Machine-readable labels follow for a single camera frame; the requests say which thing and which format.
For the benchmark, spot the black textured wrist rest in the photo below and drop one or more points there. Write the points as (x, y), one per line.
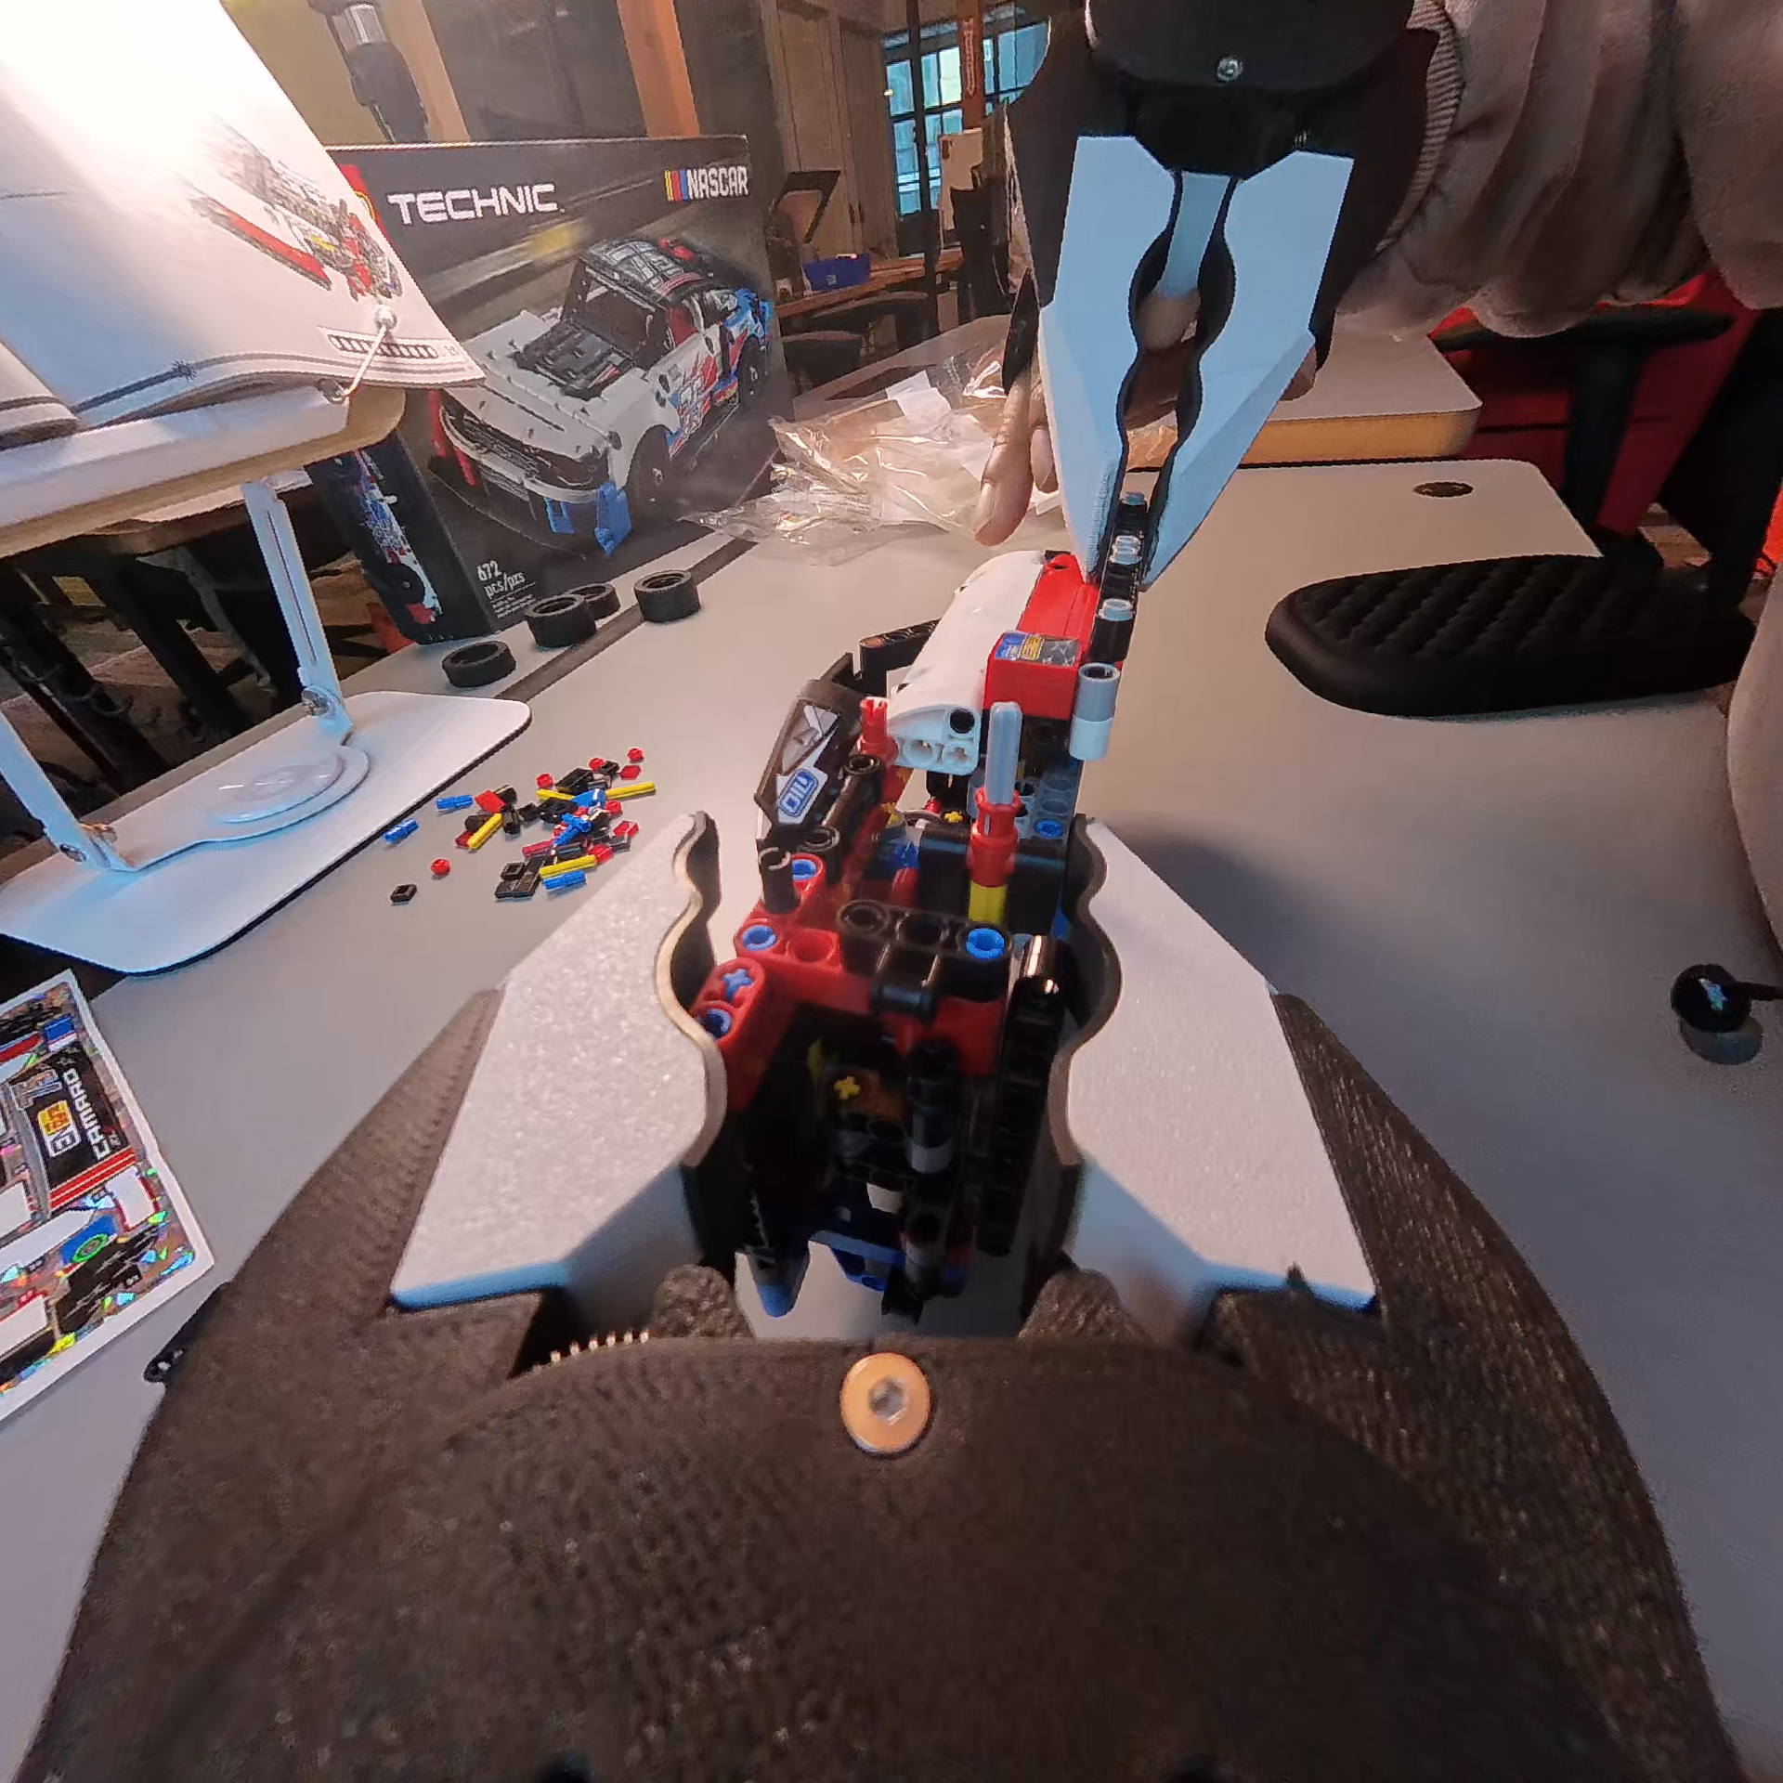
(1501, 635)

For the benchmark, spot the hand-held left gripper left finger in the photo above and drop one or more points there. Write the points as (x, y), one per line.
(557, 1116)

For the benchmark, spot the person's right hand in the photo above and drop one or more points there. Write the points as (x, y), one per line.
(1015, 474)

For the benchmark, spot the lego instruction booklet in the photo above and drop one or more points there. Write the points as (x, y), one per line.
(214, 208)

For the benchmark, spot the lego set box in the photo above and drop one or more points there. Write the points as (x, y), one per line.
(557, 422)

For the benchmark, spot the long black lego beam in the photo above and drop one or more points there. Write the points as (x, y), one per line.
(1114, 635)

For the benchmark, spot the white book stand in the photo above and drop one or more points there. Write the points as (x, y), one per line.
(420, 733)

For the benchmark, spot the pile of small colourful pieces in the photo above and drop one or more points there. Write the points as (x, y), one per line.
(570, 831)

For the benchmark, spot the lego race car model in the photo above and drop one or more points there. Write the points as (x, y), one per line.
(1032, 655)

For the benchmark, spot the crumpled clear plastic bag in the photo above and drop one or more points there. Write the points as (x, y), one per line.
(868, 460)

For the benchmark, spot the black lego tyre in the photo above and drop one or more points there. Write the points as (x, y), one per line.
(666, 593)
(479, 663)
(564, 620)
(601, 598)

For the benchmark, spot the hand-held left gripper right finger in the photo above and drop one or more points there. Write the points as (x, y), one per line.
(1208, 1116)

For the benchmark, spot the black lego connector piece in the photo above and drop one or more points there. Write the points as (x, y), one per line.
(185, 1341)

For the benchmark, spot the black office chair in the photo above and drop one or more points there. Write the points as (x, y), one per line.
(821, 359)

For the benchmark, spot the red office chair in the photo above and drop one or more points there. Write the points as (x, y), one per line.
(1671, 422)

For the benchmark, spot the holographic sticker sheet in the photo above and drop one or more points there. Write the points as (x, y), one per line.
(83, 1180)

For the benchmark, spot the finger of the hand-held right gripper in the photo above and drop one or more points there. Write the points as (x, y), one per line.
(1283, 269)
(1090, 276)

